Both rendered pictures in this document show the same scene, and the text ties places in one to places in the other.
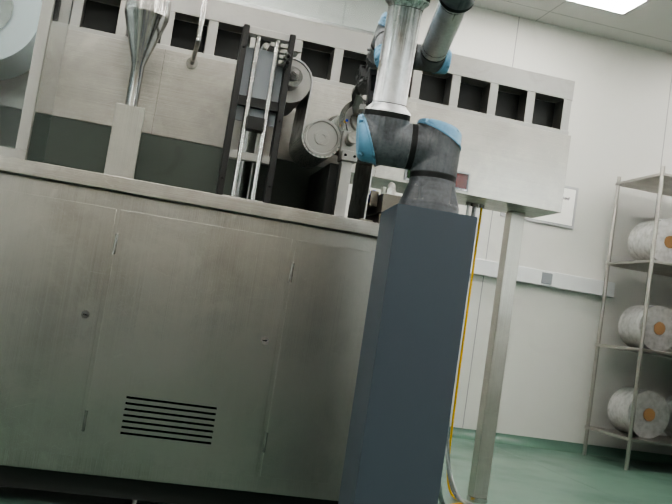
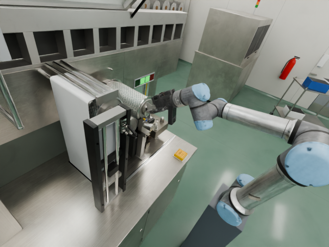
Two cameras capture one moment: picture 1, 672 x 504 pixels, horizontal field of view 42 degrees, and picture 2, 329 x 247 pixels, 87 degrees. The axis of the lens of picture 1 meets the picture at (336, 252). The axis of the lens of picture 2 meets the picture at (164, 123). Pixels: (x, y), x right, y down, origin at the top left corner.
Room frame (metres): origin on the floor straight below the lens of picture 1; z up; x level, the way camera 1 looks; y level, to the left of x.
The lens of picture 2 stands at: (2.20, 0.53, 1.80)
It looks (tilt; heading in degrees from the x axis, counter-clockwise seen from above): 38 degrees down; 310
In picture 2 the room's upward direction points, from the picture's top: 13 degrees clockwise
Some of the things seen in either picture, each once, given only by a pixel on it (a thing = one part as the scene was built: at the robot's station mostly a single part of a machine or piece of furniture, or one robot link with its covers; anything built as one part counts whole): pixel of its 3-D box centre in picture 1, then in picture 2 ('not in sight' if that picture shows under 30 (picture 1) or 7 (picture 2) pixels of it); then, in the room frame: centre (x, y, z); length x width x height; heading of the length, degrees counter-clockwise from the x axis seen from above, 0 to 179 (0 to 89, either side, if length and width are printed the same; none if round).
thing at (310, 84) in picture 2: not in sight; (310, 107); (2.21, -3.55, 0.51); 0.91 x 0.58 x 1.02; 35
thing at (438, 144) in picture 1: (434, 148); (244, 189); (2.20, -0.21, 1.07); 0.13 x 0.12 x 0.14; 94
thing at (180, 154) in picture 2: not in sight; (180, 154); (2.62, -0.22, 0.91); 0.07 x 0.07 x 0.02; 13
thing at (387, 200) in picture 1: (388, 212); (140, 117); (3.01, -0.16, 1.00); 0.40 x 0.16 x 0.06; 13
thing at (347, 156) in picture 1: (344, 178); (143, 140); (2.77, 0.01, 1.05); 0.06 x 0.05 x 0.31; 13
